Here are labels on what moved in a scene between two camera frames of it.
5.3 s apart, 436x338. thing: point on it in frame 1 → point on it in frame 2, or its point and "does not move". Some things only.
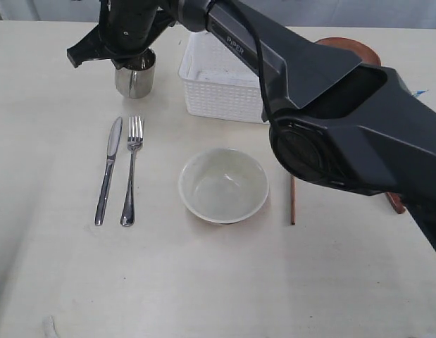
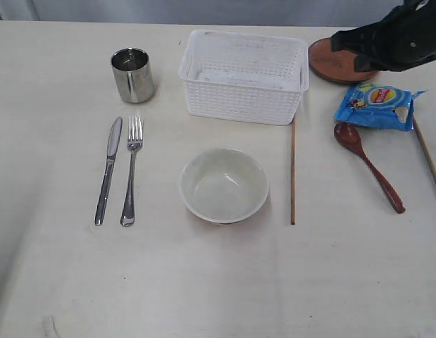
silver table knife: (103, 199) does not move
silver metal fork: (135, 137) does not move
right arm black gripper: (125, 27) → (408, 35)
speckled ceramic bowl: (225, 186) does not move
